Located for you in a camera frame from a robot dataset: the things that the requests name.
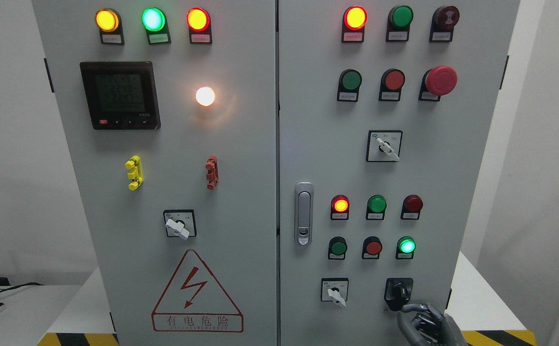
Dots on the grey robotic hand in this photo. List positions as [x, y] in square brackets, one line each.
[424, 325]

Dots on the black rotary knob switch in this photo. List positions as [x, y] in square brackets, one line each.
[398, 292]

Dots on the white platform with hazard stripes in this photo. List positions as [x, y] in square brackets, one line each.
[482, 315]

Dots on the green light lower right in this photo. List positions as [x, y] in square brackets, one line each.
[405, 248]

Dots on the red push button lower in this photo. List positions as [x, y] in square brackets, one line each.
[372, 248]

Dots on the red push button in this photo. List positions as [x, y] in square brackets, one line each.
[391, 84]
[372, 248]

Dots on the green push button lower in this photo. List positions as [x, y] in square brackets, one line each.
[337, 248]

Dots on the green push button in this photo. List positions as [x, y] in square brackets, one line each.
[349, 83]
[337, 248]

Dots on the red light middle right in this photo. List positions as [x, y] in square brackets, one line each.
[412, 207]

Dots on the green light middle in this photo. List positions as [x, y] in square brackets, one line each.
[376, 208]

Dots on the red lit light middle left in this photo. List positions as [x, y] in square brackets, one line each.
[340, 208]

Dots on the grey cabinet right door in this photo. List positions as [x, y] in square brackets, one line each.
[324, 141]

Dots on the grey cabinet door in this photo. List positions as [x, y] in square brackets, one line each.
[324, 141]
[236, 222]

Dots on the red electrical hazard warning sticker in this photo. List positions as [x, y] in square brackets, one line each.
[195, 301]

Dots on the red emergency stop mushroom button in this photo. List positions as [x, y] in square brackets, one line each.
[437, 82]

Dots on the red push button upper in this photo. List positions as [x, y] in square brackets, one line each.
[391, 84]

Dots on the green push button upper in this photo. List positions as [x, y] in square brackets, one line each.
[349, 83]

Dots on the red terminal connector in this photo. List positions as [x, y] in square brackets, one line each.
[212, 175]

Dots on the dark red buzzer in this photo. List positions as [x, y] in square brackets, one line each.
[443, 22]

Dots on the green unlit light top right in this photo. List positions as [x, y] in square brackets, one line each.
[399, 24]

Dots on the red lit light top right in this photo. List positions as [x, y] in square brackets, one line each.
[353, 24]

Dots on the white lit indicator lamp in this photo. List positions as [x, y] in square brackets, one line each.
[205, 96]

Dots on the yellow terminal connector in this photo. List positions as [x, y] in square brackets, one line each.
[135, 172]

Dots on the grey cabinet left door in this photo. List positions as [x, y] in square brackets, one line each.
[236, 222]

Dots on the black digital power meter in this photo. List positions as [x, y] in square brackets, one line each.
[121, 96]

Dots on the red lit indicator light left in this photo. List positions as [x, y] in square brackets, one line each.
[199, 23]

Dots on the green lit indicator light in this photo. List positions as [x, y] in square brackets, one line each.
[156, 26]

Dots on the yellow indicator light top left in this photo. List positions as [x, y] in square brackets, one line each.
[110, 26]

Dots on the white selector switch lower right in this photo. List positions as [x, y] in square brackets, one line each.
[335, 290]

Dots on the white selector switch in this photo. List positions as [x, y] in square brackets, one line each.
[335, 290]
[384, 146]

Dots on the silver door lock handle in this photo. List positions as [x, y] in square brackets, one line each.
[303, 213]

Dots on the white selector switch upper right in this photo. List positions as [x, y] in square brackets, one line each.
[384, 146]

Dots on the white selector switch left door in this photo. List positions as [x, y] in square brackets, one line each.
[180, 224]

